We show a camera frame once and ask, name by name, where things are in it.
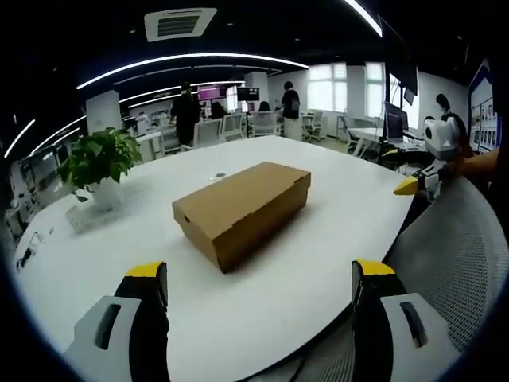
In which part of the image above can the grey mesh office chair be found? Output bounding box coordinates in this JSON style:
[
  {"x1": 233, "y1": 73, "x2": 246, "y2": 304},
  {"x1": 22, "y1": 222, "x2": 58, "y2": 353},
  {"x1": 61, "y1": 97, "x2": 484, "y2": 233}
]
[{"x1": 278, "y1": 174, "x2": 508, "y2": 382}]

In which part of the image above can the brown cardboard shoe box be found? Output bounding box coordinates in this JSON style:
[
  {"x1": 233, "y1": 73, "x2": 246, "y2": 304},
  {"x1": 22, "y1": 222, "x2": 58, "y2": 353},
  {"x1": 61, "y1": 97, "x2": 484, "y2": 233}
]
[{"x1": 172, "y1": 161, "x2": 313, "y2": 275}]

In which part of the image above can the green potted plant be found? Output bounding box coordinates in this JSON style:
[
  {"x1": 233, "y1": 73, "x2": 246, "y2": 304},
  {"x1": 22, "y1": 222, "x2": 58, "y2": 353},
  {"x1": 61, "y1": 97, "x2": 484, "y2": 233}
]
[{"x1": 58, "y1": 127, "x2": 143, "y2": 202}]

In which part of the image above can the white plant pot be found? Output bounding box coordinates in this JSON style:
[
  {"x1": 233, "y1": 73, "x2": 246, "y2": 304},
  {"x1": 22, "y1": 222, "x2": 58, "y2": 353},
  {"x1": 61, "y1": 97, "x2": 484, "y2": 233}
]
[{"x1": 87, "y1": 179, "x2": 124, "y2": 211}]

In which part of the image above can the ceiling air vent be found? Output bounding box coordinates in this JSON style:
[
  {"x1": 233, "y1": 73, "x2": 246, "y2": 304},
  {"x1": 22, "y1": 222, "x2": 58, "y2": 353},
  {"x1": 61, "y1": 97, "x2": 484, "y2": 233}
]
[{"x1": 144, "y1": 7, "x2": 218, "y2": 43}]

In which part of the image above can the wall poster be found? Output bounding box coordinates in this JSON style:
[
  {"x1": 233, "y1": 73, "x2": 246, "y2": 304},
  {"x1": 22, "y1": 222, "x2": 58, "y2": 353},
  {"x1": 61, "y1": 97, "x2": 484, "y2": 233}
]
[{"x1": 468, "y1": 63, "x2": 500, "y2": 154}]

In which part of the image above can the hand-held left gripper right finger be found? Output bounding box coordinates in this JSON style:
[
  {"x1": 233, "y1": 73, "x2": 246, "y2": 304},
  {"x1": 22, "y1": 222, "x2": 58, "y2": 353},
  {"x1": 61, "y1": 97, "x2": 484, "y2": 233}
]
[{"x1": 351, "y1": 259, "x2": 455, "y2": 382}]

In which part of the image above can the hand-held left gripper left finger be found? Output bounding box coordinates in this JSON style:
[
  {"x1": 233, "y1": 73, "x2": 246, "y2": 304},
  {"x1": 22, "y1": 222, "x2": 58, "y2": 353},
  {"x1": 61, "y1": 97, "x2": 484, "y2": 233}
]
[{"x1": 63, "y1": 261, "x2": 170, "y2": 382}]

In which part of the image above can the white office chair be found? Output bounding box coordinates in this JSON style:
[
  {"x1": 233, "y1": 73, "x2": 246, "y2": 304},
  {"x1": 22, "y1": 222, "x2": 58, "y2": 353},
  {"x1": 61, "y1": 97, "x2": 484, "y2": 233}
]
[
  {"x1": 221, "y1": 113, "x2": 246, "y2": 142},
  {"x1": 253, "y1": 111, "x2": 279, "y2": 138}
]

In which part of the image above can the computer monitor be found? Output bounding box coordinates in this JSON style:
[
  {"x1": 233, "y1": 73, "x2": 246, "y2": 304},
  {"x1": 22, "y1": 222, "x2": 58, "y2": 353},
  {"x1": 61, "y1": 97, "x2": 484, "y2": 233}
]
[{"x1": 383, "y1": 102, "x2": 410, "y2": 140}]

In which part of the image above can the purple display screen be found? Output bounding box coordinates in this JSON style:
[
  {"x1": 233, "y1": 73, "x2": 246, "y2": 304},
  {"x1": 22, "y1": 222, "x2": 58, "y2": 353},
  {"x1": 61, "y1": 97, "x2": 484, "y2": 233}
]
[{"x1": 197, "y1": 84, "x2": 228, "y2": 103}]

